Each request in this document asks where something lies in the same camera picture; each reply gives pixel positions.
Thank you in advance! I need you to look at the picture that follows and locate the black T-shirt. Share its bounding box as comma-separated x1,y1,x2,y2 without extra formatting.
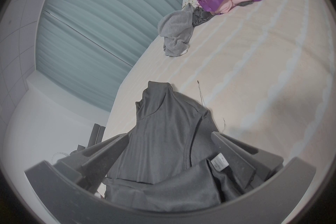
101,81,256,214

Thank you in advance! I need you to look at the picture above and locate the grey garment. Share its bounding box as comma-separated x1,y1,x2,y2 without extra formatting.
157,5,196,57

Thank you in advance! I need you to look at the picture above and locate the black patterned garment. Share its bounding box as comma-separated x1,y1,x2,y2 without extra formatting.
192,6,214,26

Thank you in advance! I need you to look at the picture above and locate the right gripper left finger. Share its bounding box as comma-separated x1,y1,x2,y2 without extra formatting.
54,132,130,193

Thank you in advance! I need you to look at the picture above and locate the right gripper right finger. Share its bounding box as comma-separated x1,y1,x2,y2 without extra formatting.
210,131,284,187

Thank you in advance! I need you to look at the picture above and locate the black chest of drawers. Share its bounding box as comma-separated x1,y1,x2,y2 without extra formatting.
87,123,106,147

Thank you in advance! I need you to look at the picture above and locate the bed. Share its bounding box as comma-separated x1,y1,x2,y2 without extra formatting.
105,0,336,192

